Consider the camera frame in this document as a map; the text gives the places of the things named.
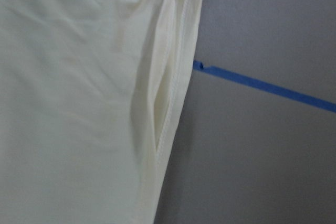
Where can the beige long-sleeve printed shirt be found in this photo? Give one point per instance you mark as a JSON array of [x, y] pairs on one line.
[[91, 96]]

